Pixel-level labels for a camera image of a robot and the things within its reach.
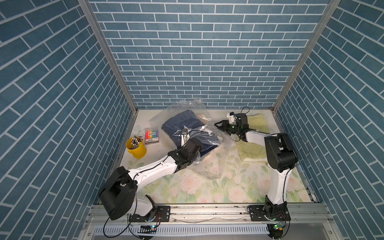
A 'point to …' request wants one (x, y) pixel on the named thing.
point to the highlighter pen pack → (151, 135)
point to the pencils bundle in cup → (135, 141)
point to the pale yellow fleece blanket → (251, 151)
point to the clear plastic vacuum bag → (214, 163)
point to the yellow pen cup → (138, 152)
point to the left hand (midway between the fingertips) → (194, 143)
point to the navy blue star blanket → (173, 128)
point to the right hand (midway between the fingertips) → (217, 125)
